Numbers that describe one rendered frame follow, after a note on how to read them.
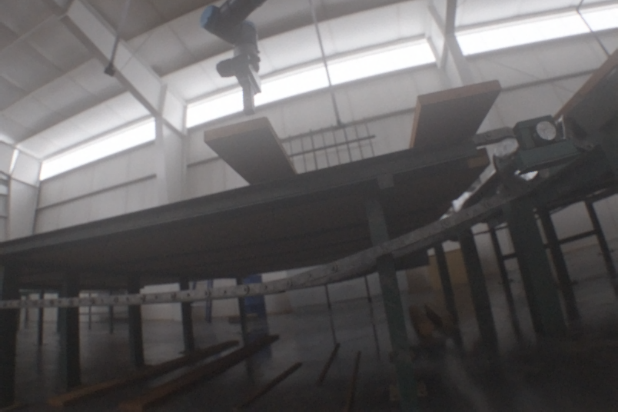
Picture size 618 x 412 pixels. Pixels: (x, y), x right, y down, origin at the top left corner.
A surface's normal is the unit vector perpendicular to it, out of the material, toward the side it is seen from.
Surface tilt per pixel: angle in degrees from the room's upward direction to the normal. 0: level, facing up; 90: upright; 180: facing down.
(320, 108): 87
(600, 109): 90
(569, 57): 87
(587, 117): 90
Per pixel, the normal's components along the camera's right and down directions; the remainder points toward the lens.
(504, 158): -0.24, -0.32
